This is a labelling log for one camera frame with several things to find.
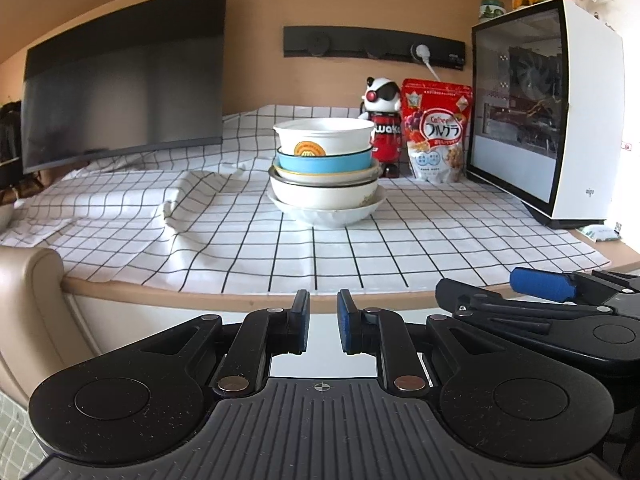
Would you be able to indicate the white computer case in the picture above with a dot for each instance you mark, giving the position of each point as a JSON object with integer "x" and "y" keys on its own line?
{"x": 585, "y": 110}

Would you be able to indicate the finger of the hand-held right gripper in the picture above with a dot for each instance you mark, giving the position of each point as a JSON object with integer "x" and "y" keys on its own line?
{"x": 542, "y": 284}
{"x": 480, "y": 300}

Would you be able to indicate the red cereal bag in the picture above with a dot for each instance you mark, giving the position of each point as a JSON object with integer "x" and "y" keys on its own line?
{"x": 440, "y": 135}

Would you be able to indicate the plain white ceramic bowl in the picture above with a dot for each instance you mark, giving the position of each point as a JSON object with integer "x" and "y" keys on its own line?
{"x": 325, "y": 198}

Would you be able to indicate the beige leather chair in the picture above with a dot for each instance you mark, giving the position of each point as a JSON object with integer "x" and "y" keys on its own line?
{"x": 30, "y": 310}

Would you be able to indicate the black wall power strip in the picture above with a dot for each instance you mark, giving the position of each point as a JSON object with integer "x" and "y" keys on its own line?
{"x": 350, "y": 42}

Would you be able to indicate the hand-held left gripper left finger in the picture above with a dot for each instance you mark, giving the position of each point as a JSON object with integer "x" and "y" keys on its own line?
{"x": 300, "y": 322}

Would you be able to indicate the green lidded jar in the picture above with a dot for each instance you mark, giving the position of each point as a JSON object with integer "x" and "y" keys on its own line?
{"x": 491, "y": 10}

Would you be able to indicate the white cabinet front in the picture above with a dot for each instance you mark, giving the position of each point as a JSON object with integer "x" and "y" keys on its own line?
{"x": 150, "y": 320}

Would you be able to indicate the dark bulky object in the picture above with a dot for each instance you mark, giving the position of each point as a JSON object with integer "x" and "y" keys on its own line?
{"x": 9, "y": 140}

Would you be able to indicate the black flat monitor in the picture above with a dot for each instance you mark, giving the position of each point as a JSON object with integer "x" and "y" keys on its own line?
{"x": 125, "y": 85}

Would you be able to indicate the pale green patterned cloth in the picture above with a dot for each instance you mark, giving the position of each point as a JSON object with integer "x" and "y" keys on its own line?
{"x": 17, "y": 440}

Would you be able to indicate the pale green wipe packet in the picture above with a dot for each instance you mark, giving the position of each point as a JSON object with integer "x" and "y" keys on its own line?
{"x": 600, "y": 234}

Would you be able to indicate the panda robot toy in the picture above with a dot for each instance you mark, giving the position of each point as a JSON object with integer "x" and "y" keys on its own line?
{"x": 385, "y": 135}

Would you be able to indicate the blue enamel bowl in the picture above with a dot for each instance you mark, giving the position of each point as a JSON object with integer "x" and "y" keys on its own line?
{"x": 330, "y": 162}

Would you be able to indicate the shallow floral white bowl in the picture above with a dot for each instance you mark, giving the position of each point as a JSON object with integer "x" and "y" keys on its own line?
{"x": 325, "y": 218}

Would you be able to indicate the white checked tablecloth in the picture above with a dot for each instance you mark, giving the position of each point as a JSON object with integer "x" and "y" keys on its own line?
{"x": 250, "y": 250}

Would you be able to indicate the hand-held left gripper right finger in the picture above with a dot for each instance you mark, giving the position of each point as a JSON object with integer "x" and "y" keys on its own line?
{"x": 347, "y": 322}

